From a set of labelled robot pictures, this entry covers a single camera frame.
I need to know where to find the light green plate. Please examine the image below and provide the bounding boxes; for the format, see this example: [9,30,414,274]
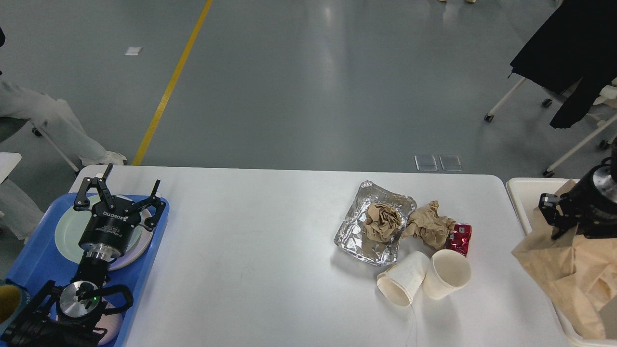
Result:
[54,194,144,266]

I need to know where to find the crumpled brown paper ball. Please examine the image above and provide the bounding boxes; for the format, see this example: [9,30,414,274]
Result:
[402,200,456,251]

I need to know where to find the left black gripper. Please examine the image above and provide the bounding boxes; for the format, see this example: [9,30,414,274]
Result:
[73,164,166,263]

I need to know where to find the crumpled brown paper in tray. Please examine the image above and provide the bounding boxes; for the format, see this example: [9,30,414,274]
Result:
[363,203,402,242]

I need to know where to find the aluminium foil tray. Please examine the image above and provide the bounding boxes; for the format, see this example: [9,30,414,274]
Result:
[334,181,417,267]

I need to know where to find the blue yellow mug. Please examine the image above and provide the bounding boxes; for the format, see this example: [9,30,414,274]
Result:
[0,284,31,324]

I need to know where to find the black jacket on chair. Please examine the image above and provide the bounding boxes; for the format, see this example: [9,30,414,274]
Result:
[510,0,617,128]

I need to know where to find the lying white paper cup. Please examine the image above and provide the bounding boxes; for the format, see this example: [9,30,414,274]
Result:
[376,251,429,306]

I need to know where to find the white rolling chair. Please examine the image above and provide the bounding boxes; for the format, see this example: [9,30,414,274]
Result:
[483,76,617,178]

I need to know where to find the person in grey trousers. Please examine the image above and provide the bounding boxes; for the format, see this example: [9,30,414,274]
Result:
[0,81,106,241]

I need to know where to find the white plastic bin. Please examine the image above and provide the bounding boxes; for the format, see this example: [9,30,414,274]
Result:
[506,178,617,347]

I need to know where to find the white paper cup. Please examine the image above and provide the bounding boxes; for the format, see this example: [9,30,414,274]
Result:
[422,250,471,300]
[376,251,429,306]

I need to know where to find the brown paper bag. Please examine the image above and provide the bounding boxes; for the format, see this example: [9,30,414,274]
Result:
[512,179,616,340]

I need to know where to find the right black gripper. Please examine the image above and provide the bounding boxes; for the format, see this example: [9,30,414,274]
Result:
[538,164,617,240]

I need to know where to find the white sneaker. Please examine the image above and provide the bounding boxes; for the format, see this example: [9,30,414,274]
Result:
[80,151,127,166]

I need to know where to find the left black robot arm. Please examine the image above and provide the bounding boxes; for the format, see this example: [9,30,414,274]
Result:
[1,165,168,347]

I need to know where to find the red foil wrapper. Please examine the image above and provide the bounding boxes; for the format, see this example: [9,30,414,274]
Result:
[444,223,472,257]

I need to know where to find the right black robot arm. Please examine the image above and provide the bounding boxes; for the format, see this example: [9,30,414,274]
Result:
[538,143,617,240]

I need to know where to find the pink mug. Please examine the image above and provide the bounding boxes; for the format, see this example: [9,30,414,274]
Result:
[94,314,123,347]

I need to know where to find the blue plastic tray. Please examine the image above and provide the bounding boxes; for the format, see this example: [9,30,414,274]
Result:
[6,193,170,347]

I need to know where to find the pink plate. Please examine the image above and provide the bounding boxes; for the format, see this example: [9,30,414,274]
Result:
[109,225,153,271]

